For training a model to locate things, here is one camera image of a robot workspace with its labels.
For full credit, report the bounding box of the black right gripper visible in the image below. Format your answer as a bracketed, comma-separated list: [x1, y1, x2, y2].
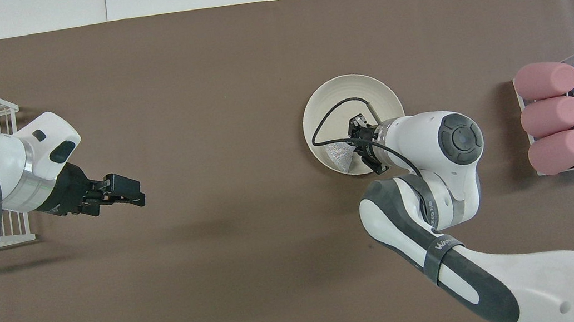
[347, 111, 393, 177]

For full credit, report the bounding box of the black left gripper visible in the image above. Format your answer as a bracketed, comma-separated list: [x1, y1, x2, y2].
[33, 153, 148, 224]

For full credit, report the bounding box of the round cream plate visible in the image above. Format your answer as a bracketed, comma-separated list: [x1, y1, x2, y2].
[297, 67, 413, 182]

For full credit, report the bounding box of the brown table mat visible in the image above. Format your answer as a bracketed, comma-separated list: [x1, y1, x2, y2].
[0, 0, 574, 322]

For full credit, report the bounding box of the pink plastic cup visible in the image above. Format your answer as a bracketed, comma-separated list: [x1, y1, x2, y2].
[512, 58, 574, 103]
[525, 129, 574, 178]
[518, 95, 574, 141]

